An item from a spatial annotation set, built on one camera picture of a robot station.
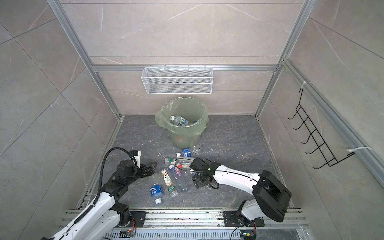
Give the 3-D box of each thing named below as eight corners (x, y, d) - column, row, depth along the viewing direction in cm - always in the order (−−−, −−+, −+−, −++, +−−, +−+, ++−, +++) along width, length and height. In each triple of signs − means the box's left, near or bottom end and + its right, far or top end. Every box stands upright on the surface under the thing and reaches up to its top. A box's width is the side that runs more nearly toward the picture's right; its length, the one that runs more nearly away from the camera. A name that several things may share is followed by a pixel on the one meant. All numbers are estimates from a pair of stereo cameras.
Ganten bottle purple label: (183, 194, 83) (182, 191, 79) (170, 169, 93) (168, 166, 89) (190, 189, 85) (190, 186, 81) (176, 165, 94) (176, 162, 90)
